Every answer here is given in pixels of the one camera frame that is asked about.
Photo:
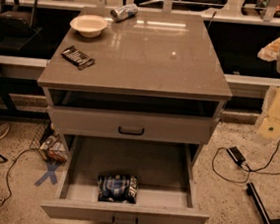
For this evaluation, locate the white bowl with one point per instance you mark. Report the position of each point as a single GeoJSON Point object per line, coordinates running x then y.
{"type": "Point", "coordinates": [89, 25]}

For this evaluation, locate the silver soda can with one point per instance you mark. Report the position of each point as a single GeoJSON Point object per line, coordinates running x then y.
{"type": "Point", "coordinates": [123, 13]}

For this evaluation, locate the closed grey drawer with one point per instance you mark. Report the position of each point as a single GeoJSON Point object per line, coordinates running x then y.
{"type": "Point", "coordinates": [132, 125]}

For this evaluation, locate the black snack bar packet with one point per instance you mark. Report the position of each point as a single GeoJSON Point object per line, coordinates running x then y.
{"type": "Point", "coordinates": [77, 57]}

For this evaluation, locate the blue tape cross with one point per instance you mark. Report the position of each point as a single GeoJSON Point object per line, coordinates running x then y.
{"type": "Point", "coordinates": [51, 168]}

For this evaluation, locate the wire basket with snacks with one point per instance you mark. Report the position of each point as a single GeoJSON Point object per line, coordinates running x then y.
{"type": "Point", "coordinates": [48, 143]}

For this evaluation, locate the black metal bar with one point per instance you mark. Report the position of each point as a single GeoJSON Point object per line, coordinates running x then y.
{"type": "Point", "coordinates": [251, 191]}

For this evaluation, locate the blue chip bag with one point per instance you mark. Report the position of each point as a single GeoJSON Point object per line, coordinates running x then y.
{"type": "Point", "coordinates": [117, 188]}

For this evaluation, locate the grey drawer cabinet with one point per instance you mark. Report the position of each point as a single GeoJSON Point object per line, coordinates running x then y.
{"type": "Point", "coordinates": [155, 63]}

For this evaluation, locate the black chair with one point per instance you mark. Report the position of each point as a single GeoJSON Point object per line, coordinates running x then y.
{"type": "Point", "coordinates": [17, 27]}

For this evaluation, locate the black power adapter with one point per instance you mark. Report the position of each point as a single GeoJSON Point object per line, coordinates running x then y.
{"type": "Point", "coordinates": [236, 155]}

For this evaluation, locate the open grey drawer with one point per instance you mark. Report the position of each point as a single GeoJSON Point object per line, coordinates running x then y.
{"type": "Point", "coordinates": [162, 169]}

